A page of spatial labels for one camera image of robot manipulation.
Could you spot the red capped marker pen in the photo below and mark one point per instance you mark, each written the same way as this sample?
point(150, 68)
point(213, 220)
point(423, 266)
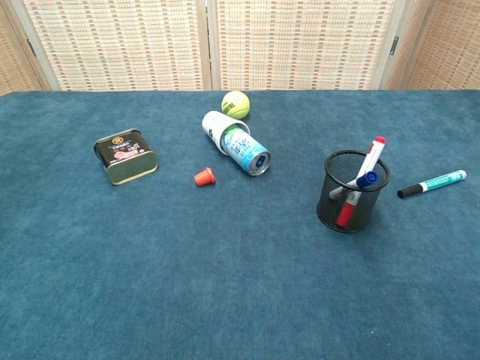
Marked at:
point(371, 159)

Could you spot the blue velvet table cloth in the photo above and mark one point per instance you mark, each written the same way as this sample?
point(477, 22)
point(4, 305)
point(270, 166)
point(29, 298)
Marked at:
point(187, 262)

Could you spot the small orange plastic cup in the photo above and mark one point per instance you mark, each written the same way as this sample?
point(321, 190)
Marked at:
point(204, 177)

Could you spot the black luncheon meat tin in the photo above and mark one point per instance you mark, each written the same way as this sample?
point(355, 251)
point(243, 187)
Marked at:
point(125, 155)

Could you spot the blue capped marker pen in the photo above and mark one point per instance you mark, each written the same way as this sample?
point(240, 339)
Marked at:
point(365, 179)

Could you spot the white paper cup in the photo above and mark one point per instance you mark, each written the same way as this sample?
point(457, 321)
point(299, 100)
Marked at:
point(213, 125)

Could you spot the black mesh pen holder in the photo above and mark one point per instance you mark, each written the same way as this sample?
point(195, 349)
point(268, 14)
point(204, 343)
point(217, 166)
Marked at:
point(350, 210)

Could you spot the light blue drink can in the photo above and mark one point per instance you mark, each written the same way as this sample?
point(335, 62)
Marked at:
point(245, 150)

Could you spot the woven bamboo folding screen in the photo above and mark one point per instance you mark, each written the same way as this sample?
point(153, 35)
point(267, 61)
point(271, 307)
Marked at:
point(240, 43)

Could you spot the yellow tennis ball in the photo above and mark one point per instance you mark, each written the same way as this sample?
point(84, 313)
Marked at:
point(235, 104)

